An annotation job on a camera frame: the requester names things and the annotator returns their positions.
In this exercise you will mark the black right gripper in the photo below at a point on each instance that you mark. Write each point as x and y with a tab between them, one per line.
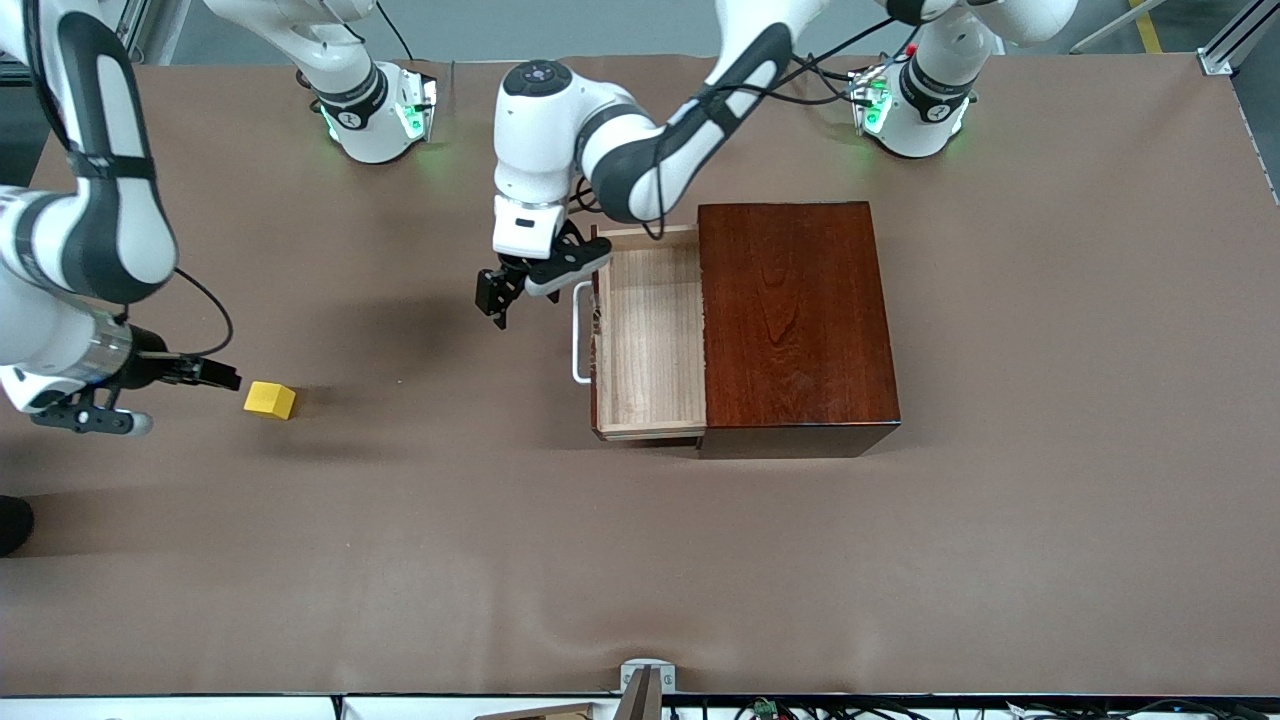
160	368

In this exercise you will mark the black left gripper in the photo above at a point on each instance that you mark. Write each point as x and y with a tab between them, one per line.
507	276

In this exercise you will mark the yellow wooden block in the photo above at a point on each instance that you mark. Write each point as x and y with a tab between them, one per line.
270	400

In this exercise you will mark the light wood drawer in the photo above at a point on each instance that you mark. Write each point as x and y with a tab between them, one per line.
650	340

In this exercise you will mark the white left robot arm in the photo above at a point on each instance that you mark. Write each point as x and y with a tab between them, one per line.
540	130

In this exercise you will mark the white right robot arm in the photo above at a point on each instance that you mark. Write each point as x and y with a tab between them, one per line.
100	220

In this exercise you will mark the black round object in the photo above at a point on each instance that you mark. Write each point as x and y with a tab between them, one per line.
12	525

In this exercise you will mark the brown table cover mat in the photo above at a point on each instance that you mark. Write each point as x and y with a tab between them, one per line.
400	560

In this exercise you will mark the dark brown wooden cabinet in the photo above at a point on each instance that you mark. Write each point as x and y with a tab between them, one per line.
800	330

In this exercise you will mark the brown wooden board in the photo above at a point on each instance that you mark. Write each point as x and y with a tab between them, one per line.
550	713

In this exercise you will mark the grey mounting bar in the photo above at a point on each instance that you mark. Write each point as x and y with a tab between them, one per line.
645	700

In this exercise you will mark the green terminal connector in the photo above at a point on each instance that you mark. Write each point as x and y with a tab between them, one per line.
765	708

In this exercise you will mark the yellow tape strip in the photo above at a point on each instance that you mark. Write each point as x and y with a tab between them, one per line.
1150	30

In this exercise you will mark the aluminium frame profile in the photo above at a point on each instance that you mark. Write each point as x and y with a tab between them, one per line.
1225	45
130	30

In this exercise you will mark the silver metal bracket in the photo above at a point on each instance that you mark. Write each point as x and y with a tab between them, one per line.
632	672

